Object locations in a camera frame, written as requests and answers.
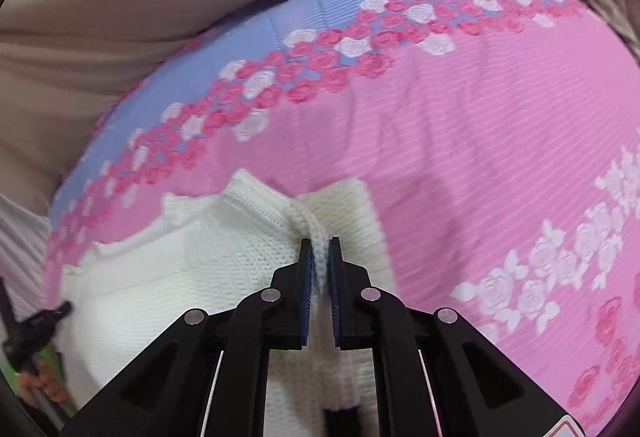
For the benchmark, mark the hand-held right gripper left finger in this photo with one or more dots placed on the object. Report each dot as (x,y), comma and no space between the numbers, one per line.
(303,312)

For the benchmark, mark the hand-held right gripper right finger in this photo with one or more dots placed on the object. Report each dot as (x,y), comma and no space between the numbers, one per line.
(336,312)

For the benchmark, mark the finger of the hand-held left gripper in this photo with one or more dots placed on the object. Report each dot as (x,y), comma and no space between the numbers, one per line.
(42,319)

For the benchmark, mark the white knitted sweater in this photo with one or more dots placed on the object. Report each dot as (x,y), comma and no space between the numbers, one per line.
(200,277)

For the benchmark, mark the person's left hand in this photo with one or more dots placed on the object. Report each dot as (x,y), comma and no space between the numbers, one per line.
(42,382)

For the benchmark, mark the pink floral bed sheet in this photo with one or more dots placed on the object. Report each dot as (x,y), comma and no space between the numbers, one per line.
(450,142)

